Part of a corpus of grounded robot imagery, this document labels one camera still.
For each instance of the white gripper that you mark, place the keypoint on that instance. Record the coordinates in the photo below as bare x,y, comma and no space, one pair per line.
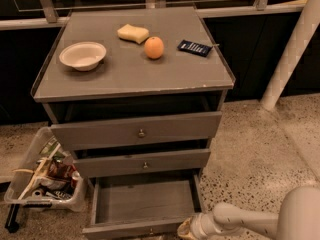
198,226

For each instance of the grey bottom drawer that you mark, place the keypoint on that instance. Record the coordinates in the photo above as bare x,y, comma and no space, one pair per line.
144,204

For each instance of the grey drawer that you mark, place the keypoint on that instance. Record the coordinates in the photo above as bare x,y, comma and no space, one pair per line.
136,131
144,204
142,163

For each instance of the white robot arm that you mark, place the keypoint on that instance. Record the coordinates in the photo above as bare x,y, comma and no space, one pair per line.
298,219

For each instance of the grey middle drawer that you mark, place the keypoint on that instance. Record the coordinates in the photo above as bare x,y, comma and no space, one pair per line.
142,163

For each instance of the grey top drawer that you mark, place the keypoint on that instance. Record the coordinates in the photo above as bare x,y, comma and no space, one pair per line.
136,131

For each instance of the grey wooden drawer cabinet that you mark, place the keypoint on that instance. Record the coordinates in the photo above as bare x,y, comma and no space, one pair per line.
128,84

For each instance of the brown snack bag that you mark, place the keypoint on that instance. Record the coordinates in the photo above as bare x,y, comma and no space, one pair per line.
60,171

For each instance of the clear plastic storage bin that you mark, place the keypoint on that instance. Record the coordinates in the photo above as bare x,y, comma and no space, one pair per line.
31,187

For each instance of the orange fruit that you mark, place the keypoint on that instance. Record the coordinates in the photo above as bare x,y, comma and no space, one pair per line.
154,47

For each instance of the white paper bowl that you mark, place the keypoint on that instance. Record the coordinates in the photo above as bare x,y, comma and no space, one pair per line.
83,56

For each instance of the yellow sponge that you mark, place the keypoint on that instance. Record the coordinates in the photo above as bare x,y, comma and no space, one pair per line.
133,33

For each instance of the black tool handle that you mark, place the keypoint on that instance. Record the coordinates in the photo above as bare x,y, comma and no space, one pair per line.
11,225

